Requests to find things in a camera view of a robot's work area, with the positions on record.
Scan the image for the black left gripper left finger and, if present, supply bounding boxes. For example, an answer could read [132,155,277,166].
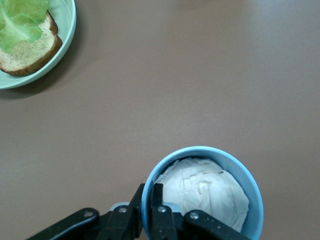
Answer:
[26,183,146,240]

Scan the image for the mint green plate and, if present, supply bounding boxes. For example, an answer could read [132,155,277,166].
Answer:
[0,0,77,90]

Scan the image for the crumpled white paper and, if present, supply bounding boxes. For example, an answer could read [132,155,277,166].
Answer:
[154,157,252,233]

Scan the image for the brown bread slice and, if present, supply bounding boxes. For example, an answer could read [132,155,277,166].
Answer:
[0,11,63,77]

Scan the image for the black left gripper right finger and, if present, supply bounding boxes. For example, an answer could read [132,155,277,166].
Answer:
[151,183,253,240]

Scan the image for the green lettuce leaf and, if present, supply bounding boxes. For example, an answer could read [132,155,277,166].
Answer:
[0,0,50,55]

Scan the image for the light blue plastic cup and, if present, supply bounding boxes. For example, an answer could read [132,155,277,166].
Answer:
[141,146,265,240]

